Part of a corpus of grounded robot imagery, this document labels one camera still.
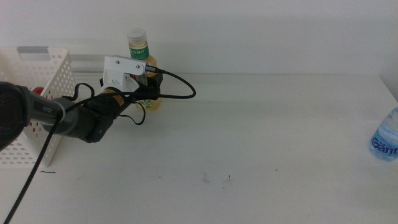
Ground left thick braided camera cable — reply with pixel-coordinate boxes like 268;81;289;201
2;65;197;224

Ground left thin black arm wire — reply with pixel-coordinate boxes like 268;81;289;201
63;82;147;126

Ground clear water bottle blue label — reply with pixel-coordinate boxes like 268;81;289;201
368;107;398;162

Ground white perforated plastic basket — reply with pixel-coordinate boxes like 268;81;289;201
0;46;77;169

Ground grey wall rail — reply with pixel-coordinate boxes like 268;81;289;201
70;54;108;63

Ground yellow tea bottle green label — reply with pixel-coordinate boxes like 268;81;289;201
126;27;163;112

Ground red soda can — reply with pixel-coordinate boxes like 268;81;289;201
27;86;46;139

